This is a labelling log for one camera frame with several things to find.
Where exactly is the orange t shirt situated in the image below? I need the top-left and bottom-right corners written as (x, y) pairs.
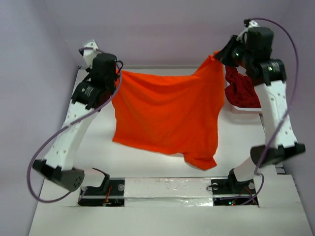
top-left (113, 55), bottom-right (224, 171)

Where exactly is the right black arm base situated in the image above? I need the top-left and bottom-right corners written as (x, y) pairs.
top-left (206, 178), bottom-right (258, 206)

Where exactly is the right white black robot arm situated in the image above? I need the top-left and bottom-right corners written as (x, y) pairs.
top-left (215, 26), bottom-right (306, 193)

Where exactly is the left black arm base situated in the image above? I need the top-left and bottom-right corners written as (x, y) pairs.
top-left (78, 178), bottom-right (125, 207)

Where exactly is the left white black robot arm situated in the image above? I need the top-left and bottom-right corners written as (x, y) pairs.
top-left (31, 52), bottom-right (123, 192)

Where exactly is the dark red t shirt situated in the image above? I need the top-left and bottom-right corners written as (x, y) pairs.
top-left (225, 66), bottom-right (261, 108)

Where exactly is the white plastic basket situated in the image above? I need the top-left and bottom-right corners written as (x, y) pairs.
top-left (229, 104), bottom-right (262, 114)

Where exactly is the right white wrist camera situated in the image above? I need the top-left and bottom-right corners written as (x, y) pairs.
top-left (237, 19), bottom-right (259, 41)

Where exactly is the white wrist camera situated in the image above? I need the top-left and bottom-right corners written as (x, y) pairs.
top-left (83, 39), bottom-right (98, 68)
top-left (237, 19), bottom-right (259, 41)

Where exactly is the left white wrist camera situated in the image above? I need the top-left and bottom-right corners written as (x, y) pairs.
top-left (83, 39), bottom-right (98, 68)

